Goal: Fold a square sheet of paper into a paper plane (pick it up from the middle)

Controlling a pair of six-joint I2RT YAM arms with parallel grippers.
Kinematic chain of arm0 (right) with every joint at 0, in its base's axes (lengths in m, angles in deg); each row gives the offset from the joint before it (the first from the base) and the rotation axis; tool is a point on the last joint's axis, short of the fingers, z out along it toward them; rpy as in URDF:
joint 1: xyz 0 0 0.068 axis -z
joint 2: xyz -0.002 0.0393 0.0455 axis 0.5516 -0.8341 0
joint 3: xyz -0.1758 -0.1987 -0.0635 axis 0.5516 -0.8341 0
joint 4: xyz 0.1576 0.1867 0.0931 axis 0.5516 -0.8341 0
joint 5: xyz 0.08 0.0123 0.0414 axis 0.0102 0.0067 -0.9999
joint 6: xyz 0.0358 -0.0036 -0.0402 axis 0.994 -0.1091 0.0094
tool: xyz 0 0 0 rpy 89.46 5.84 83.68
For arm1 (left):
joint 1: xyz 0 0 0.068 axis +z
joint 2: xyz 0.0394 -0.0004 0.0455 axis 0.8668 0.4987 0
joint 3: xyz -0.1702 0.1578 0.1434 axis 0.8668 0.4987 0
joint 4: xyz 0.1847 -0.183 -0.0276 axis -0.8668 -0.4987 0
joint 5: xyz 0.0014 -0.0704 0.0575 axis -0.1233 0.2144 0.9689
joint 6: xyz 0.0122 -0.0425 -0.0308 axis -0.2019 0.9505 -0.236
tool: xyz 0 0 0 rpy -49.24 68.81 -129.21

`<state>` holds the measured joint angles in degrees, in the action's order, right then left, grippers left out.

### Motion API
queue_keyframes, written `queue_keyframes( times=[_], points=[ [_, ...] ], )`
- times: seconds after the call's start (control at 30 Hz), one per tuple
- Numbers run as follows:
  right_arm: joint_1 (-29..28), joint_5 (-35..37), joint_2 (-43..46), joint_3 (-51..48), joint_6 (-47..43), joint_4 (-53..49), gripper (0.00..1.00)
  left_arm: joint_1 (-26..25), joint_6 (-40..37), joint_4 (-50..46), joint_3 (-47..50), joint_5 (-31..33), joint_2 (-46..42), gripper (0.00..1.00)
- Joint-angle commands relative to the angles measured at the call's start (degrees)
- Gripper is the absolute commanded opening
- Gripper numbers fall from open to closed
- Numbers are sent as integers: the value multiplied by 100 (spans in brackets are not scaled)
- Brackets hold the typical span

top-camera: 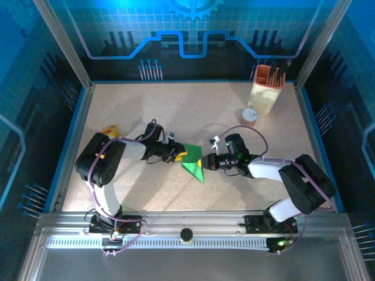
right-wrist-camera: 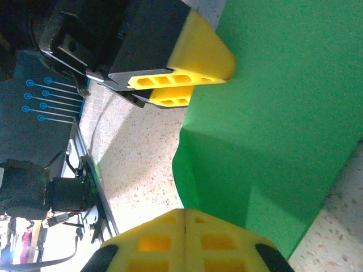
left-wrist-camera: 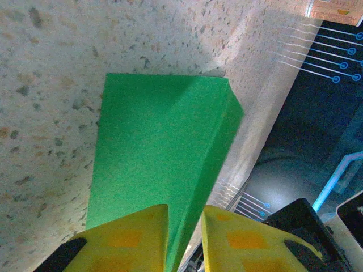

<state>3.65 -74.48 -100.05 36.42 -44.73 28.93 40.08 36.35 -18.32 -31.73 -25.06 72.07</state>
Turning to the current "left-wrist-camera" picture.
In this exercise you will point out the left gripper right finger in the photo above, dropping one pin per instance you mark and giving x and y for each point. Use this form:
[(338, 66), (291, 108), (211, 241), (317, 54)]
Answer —
[(249, 249)]

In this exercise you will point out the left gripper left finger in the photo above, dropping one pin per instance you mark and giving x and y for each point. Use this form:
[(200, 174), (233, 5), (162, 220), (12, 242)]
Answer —
[(122, 249)]

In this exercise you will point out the orange can silver lid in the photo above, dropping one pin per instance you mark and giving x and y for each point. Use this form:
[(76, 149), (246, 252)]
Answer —
[(334, 10)]

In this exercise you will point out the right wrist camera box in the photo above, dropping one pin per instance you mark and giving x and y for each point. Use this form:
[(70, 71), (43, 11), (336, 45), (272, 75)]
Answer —
[(347, 231)]

